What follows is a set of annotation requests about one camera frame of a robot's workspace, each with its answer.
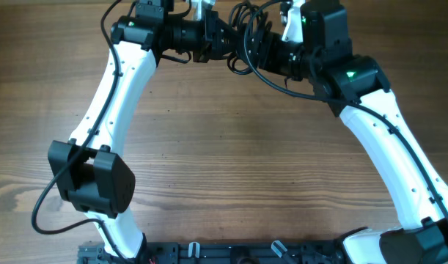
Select black cable bundle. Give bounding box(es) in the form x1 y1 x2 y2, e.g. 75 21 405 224
226 0 274 76

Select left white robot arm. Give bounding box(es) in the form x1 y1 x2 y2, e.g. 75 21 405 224
48 1 239 263

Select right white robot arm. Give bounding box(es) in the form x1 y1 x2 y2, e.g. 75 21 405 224
243 1 448 263

